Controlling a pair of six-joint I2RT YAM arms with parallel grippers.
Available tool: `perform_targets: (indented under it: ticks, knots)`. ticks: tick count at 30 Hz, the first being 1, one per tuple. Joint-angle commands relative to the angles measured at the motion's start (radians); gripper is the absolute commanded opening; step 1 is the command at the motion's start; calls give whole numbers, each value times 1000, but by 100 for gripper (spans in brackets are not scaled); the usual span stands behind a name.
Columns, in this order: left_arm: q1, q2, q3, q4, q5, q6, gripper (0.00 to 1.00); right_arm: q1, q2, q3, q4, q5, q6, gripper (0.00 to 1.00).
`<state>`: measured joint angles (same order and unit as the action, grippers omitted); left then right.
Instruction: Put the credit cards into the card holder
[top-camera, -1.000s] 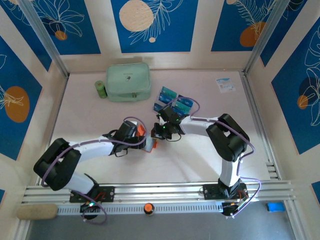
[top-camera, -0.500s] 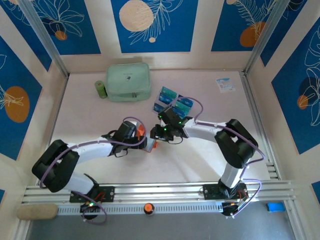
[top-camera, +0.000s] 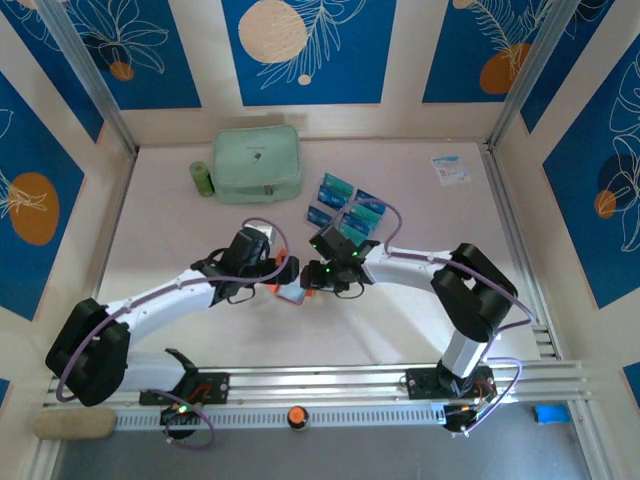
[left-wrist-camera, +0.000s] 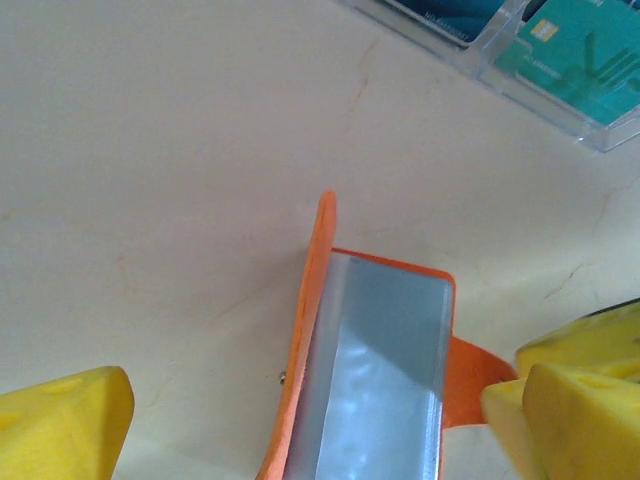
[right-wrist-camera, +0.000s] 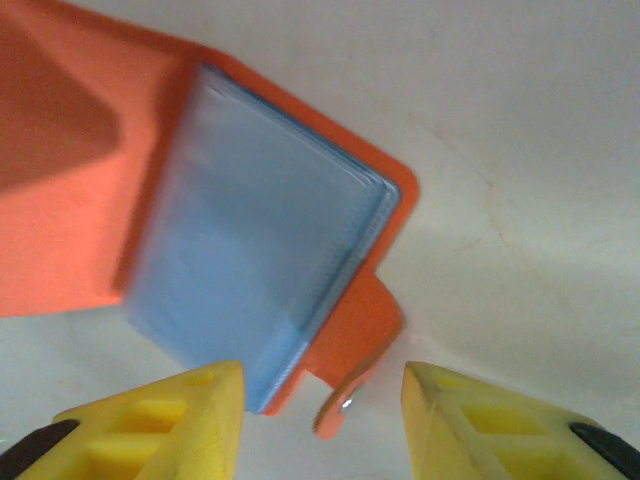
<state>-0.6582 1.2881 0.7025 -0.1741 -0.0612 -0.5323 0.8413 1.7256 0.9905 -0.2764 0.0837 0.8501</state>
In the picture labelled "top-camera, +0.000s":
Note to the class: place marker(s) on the orange card holder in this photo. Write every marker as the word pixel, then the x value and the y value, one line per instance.
pixel 291 295

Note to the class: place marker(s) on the teal credit card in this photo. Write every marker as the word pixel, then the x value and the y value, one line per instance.
pixel 337 183
pixel 365 214
pixel 361 229

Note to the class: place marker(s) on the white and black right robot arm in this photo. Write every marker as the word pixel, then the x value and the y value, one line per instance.
pixel 400 270

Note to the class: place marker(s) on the black arm base electronics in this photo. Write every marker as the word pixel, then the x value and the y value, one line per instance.
pixel 457 419
pixel 175 419

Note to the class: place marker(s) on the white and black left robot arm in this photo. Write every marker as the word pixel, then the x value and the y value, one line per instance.
pixel 165 305

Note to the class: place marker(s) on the blue credit card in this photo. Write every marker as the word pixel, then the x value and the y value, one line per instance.
pixel 320 216
pixel 365 195
pixel 331 197

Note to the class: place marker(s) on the clear acrylic card stand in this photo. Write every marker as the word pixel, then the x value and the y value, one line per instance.
pixel 351 196

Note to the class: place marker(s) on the mint green zip pouch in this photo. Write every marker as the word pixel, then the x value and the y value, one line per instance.
pixel 255 165

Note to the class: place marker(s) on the green cylindrical roll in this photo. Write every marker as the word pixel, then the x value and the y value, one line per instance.
pixel 201 177

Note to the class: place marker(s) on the orange push button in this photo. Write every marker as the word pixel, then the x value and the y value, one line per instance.
pixel 297 415

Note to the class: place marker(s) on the white and blue paper packet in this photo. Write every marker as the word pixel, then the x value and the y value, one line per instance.
pixel 451 170

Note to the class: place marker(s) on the beige foam block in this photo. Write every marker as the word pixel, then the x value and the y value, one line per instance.
pixel 75 424

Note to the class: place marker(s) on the small blue block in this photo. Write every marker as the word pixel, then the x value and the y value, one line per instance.
pixel 551 414

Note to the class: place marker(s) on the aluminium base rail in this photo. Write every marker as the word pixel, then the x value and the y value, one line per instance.
pixel 320 382

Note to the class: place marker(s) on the aluminium side rail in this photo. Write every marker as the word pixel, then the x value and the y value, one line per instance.
pixel 116 220
pixel 507 210

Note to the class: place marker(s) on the aluminium frame post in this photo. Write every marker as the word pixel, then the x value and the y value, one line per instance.
pixel 530 65
pixel 85 65

